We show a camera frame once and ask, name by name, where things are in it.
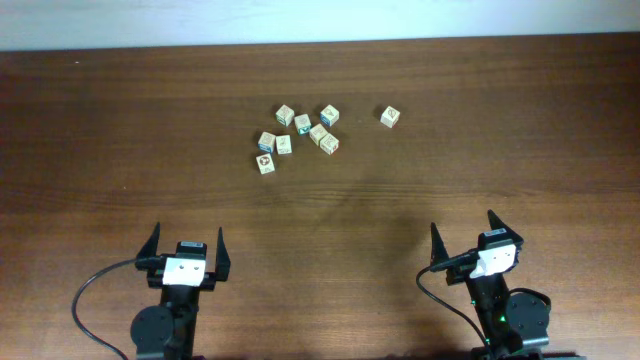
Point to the wooden block blue top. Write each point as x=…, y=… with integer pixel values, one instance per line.
x=329, y=115

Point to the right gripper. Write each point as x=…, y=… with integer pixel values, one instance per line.
x=440, y=256

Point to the wooden block red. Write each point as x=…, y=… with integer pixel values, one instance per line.
x=329, y=144

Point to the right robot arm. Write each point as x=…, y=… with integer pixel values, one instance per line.
x=512, y=322

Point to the wooden block green letter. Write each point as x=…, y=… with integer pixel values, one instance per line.
x=303, y=124

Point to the wooden block plain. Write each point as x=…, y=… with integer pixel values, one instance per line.
x=283, y=145

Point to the wooden block blue left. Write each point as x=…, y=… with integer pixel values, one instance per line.
x=267, y=142

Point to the wooden block blue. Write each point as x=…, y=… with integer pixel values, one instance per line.
x=267, y=142
x=329, y=115

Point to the wooden block brown picture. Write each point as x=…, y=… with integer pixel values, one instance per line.
x=265, y=163

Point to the wooden block far right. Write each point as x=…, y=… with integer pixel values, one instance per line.
x=390, y=117

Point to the wooden block yellow centre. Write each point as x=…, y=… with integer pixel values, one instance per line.
x=317, y=133

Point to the wooden block green top-left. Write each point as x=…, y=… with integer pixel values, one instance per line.
x=284, y=115

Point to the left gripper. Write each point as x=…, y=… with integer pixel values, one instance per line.
x=222, y=261

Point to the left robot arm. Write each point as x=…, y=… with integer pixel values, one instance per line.
x=167, y=330

